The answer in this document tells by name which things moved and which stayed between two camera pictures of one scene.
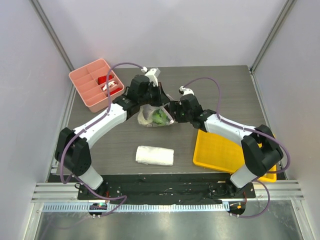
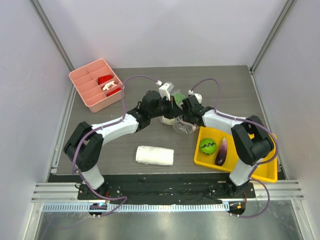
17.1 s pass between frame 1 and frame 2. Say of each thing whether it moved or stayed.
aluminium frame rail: stayed
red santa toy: stayed
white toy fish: moved
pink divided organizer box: stayed
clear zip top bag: moved
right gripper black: stayed
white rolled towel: stayed
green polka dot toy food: moved
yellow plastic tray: stayed
